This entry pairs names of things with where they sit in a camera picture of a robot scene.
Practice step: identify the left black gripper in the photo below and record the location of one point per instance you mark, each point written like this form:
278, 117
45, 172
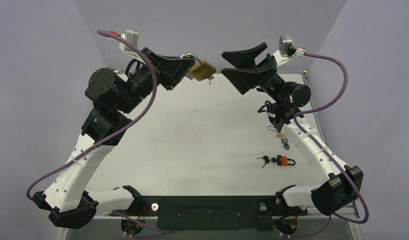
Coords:
170, 70

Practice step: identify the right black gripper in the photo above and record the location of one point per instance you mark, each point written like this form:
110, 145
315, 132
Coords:
263, 73

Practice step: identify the brass padlock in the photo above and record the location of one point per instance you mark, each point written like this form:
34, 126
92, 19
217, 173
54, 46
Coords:
201, 70

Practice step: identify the silver key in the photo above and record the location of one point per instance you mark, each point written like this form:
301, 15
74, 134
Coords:
210, 80

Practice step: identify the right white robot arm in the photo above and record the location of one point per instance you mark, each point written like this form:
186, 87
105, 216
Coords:
338, 183

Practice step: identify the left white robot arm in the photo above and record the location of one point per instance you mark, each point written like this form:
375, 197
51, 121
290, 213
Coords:
69, 204

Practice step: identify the small padlock with keys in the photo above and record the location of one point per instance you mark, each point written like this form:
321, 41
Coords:
284, 140

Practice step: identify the orange black padlock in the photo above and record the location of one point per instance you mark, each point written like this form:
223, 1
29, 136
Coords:
282, 160

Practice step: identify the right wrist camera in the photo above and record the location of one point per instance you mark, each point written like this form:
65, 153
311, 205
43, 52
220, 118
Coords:
287, 50

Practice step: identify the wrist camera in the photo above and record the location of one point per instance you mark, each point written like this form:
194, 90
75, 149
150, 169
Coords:
287, 50
130, 36

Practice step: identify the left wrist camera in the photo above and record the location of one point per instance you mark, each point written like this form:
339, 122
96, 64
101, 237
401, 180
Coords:
130, 36

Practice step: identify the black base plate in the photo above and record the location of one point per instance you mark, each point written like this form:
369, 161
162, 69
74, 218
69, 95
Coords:
212, 213

